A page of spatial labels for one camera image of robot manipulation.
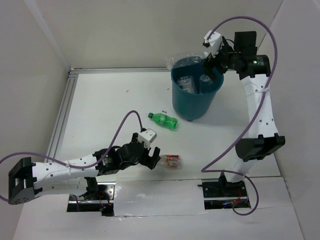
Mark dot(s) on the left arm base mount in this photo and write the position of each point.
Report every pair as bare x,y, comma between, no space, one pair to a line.
101,202

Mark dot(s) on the silver foil tape sheet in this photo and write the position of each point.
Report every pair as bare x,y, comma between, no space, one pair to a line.
158,198

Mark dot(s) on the red cap clear bottle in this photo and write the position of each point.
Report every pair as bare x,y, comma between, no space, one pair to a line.
170,161

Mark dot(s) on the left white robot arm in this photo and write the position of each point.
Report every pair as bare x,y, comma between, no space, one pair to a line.
29,180

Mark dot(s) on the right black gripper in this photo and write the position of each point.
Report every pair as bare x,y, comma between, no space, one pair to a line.
210,63

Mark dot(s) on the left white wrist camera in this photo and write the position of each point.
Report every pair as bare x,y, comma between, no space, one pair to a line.
147,136

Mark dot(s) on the large labelled clear bottle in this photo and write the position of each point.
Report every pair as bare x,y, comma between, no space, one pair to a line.
187,83

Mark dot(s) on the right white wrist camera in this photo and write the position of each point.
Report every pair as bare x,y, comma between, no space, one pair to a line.
212,41

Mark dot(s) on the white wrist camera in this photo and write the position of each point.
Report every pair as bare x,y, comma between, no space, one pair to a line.
212,41
147,136

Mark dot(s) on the teal plastic bin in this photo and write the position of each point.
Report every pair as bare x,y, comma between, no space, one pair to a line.
188,105

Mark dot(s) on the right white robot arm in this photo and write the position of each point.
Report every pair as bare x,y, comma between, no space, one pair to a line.
261,137

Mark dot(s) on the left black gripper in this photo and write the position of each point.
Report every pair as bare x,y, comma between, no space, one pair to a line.
151,162

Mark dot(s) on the clear water bottle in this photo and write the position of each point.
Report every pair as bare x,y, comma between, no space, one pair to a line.
207,85
185,59

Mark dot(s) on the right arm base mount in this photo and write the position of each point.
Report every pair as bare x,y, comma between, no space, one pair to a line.
220,194

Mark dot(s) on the aluminium frame rail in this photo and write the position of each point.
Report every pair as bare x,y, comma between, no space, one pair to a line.
101,104

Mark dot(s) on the green plastic bottle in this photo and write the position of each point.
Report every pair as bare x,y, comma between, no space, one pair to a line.
164,120

